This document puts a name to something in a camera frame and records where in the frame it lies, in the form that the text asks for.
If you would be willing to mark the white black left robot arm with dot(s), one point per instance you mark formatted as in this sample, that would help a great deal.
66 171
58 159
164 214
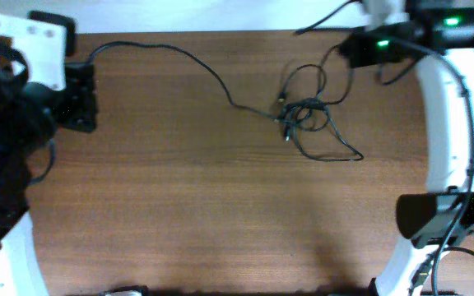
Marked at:
40 92

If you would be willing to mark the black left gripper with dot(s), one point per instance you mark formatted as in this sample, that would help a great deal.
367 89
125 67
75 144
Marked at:
82 96

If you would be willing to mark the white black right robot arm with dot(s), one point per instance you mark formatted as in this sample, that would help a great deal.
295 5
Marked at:
439 37

